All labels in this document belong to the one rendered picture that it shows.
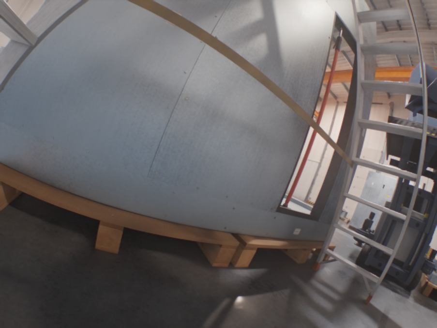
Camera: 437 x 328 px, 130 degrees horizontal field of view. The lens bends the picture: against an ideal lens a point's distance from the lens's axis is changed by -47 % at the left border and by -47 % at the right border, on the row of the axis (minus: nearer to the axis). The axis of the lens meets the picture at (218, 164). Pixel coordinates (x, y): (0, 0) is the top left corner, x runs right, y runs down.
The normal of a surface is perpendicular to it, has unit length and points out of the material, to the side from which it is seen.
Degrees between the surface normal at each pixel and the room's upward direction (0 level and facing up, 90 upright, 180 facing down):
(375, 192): 90
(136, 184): 90
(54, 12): 92
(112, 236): 90
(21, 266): 0
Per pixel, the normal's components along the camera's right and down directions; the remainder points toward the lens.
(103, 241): 0.43, 0.21
